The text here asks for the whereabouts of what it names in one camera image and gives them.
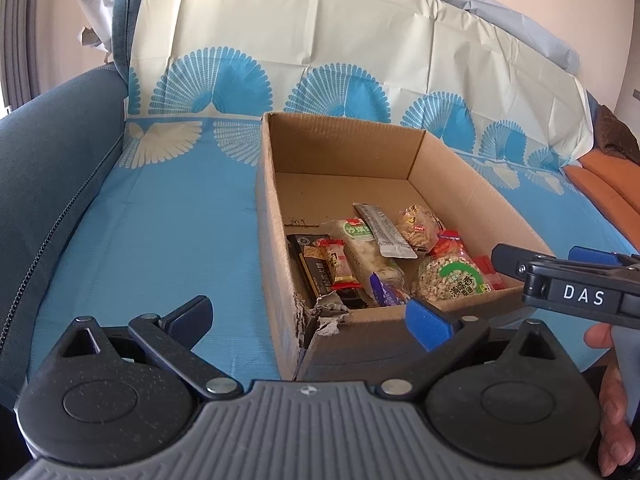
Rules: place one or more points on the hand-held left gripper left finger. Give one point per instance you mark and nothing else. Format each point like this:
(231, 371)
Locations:
(192, 316)

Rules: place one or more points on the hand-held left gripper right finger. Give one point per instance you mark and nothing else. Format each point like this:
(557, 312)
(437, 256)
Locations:
(430, 323)

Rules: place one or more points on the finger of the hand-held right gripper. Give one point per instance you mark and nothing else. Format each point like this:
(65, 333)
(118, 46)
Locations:
(510, 259)
(597, 256)

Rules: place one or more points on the clear nut snack packet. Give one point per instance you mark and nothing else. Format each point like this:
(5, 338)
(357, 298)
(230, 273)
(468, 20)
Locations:
(450, 275)

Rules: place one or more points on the purple snack packet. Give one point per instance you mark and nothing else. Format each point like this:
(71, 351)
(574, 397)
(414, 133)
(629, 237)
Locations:
(385, 292)

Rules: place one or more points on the long white and green packet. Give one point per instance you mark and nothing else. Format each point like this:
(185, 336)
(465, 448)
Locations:
(367, 256)

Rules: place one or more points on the clear cracker snack packet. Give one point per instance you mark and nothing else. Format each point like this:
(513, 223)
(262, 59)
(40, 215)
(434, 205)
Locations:
(417, 227)

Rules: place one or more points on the silver snack packet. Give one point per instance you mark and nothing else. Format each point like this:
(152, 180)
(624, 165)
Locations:
(385, 232)

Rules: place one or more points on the small red yellow snack packet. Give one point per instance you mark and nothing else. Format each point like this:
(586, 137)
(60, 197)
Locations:
(339, 265)

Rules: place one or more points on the black snack packet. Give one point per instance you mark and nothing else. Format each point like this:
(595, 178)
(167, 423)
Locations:
(312, 276)

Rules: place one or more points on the cardboard box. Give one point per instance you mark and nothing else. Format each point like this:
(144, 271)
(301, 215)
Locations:
(350, 155)

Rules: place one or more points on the person's right hand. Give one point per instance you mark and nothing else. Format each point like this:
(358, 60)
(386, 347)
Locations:
(615, 420)

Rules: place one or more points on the orange cushion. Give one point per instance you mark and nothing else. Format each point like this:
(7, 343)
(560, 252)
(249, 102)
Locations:
(610, 185)

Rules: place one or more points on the blue and white printed sheet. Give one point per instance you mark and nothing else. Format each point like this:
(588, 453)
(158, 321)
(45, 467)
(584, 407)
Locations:
(175, 235)

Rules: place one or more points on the brown cloth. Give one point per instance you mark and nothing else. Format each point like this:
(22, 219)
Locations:
(617, 135)

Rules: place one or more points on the blue fabric sofa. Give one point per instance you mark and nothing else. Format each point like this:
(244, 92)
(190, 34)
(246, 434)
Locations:
(40, 170)

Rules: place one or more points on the grey curtain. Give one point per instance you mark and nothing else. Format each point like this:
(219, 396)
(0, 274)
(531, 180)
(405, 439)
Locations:
(15, 35)

